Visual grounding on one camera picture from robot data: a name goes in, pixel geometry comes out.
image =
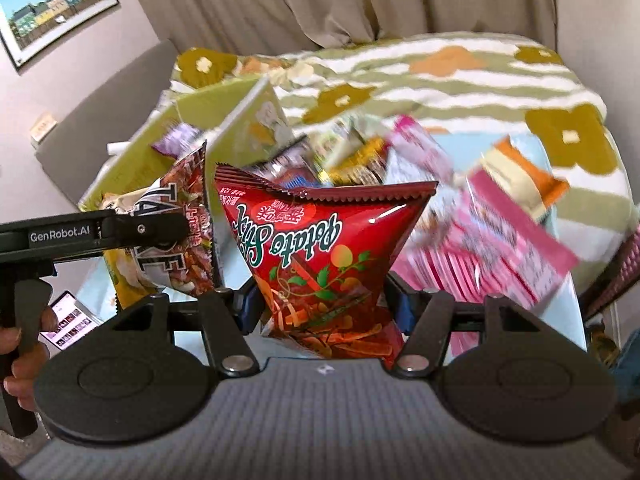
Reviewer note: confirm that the dark purple snack packet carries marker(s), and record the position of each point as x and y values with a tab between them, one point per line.
290	165

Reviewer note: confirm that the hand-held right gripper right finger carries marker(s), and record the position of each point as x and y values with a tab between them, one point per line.
401	306

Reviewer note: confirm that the person's left hand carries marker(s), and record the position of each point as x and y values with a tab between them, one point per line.
22	380

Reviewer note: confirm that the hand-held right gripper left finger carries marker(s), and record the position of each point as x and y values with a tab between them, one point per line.
245	310

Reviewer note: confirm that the yellow snack bag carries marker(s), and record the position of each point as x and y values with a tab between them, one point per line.
120	272

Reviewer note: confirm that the framed wall poster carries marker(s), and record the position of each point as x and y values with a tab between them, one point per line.
50	10

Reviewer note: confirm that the red potato stick snack bag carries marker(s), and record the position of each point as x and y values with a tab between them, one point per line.
310	260

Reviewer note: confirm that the orange white snack packet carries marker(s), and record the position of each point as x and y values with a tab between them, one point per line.
525	180

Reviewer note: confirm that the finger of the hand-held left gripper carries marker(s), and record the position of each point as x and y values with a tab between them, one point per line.
150	230

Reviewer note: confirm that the beige curtain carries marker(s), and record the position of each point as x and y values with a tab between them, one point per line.
325	0

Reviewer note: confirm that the wall switch plate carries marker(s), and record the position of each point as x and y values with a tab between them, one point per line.
42	127

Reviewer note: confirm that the green striped floral blanket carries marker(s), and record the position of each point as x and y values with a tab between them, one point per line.
450	85

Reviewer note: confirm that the grey headboard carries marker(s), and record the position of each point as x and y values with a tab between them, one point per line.
100	110

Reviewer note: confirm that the smartphone with lit screen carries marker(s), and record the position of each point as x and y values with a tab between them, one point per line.
70	321

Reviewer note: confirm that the dark red woven basket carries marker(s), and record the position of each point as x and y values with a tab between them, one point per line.
617	275

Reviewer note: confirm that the green bear print box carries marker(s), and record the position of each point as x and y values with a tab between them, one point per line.
137	160

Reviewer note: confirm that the gold black snack packet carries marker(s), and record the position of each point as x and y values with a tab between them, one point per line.
360	160

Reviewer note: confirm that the red black lettered snack bag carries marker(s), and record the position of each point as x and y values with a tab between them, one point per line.
172	260

